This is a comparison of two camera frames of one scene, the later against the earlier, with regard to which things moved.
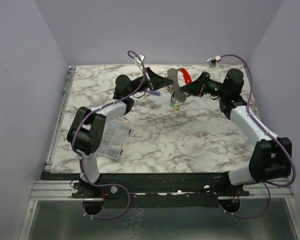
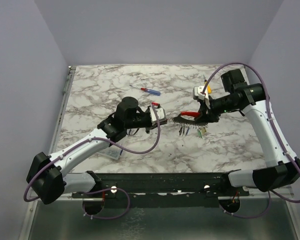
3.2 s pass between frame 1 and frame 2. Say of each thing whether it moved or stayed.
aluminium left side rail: stayed
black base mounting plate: stayed
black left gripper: moved
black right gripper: moved
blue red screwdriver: stayed
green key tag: moved
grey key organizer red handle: moved
